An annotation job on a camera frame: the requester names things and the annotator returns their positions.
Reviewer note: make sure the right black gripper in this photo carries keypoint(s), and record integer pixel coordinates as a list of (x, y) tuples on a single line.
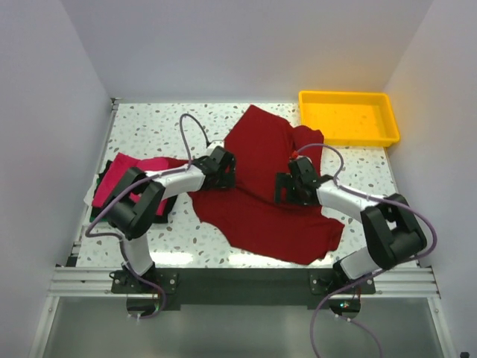
[(285, 181)]

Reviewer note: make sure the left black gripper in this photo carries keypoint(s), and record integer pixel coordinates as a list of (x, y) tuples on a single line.
[(227, 179)]

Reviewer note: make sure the dark red t shirt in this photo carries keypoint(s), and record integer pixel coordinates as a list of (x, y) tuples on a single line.
[(247, 214)]

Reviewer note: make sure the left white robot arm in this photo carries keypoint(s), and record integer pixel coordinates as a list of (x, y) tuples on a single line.
[(132, 205)]

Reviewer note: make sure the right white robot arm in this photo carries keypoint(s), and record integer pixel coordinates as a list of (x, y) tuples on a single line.
[(392, 233)]

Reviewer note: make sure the yellow plastic tray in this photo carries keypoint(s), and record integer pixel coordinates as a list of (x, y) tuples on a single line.
[(350, 118)]

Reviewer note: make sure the folded pink t shirt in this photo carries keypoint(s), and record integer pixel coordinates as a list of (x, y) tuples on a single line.
[(113, 173)]

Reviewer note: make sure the folded black t shirt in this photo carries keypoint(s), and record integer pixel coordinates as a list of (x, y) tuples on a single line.
[(164, 210)]

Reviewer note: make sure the folded white t shirt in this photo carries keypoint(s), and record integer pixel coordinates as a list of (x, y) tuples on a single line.
[(89, 196)]

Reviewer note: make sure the folded green t shirt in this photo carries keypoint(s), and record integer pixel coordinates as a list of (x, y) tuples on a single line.
[(97, 182)]

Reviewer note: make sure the aluminium frame rail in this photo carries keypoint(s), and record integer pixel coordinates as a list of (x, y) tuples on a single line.
[(400, 282)]

